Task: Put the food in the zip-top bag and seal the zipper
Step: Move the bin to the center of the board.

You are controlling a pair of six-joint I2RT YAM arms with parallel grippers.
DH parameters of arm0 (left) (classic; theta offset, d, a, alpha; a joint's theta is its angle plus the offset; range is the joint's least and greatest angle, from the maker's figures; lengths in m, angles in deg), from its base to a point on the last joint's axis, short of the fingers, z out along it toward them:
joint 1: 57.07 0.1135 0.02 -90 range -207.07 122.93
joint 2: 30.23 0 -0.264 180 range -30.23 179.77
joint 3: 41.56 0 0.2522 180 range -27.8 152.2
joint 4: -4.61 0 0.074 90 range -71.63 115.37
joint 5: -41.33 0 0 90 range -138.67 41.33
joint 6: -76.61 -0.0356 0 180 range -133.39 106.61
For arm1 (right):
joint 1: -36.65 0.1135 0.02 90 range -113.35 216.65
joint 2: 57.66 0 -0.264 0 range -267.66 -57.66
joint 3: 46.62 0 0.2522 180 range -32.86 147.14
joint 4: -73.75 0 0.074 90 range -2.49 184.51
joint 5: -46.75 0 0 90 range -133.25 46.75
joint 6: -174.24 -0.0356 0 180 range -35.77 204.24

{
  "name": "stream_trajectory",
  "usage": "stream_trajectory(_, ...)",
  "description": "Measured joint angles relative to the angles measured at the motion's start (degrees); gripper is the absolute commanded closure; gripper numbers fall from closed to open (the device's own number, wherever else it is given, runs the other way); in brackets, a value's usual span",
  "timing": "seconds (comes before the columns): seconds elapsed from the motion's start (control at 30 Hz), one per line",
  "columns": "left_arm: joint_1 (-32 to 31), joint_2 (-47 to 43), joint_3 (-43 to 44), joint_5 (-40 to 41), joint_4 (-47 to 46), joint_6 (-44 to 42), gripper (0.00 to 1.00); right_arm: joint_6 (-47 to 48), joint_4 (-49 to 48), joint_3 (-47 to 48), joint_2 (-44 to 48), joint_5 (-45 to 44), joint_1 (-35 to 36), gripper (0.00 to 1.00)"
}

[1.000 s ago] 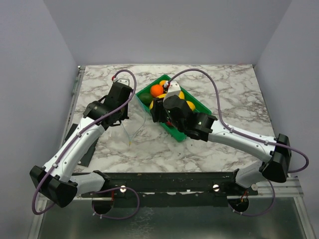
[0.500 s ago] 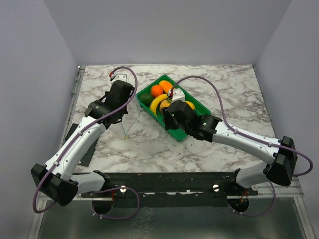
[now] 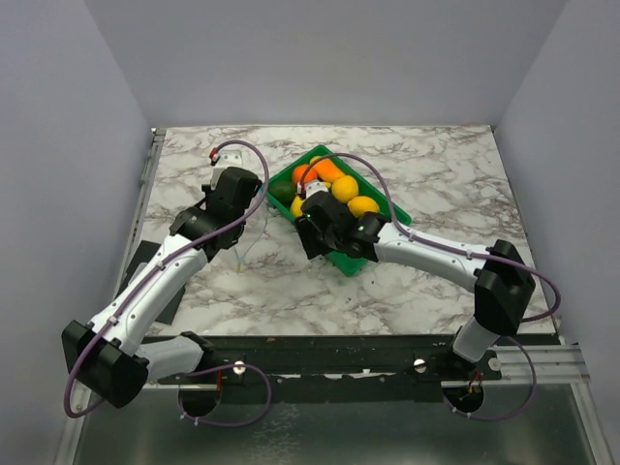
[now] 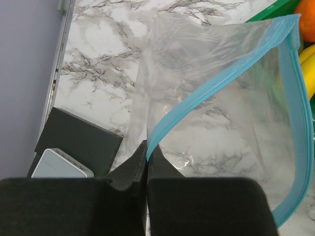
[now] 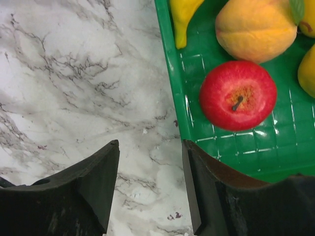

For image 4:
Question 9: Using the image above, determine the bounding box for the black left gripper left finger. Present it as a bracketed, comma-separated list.
[0, 141, 147, 236]

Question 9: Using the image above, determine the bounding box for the green plastic tray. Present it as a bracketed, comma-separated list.
[246, 0, 315, 140]

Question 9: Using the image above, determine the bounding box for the orange fruit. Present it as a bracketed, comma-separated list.
[294, 0, 315, 42]

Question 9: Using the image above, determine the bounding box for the yellow banana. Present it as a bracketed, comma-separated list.
[275, 44, 315, 101]

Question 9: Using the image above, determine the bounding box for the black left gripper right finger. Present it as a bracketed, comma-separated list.
[147, 147, 278, 236]

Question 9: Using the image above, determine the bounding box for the clear zip top bag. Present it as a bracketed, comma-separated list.
[125, 13, 314, 226]

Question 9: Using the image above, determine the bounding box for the metal table edge rail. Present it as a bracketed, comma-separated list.
[36, 0, 77, 138]

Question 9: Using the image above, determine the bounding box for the black pad with white box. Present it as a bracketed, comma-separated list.
[27, 107, 123, 177]

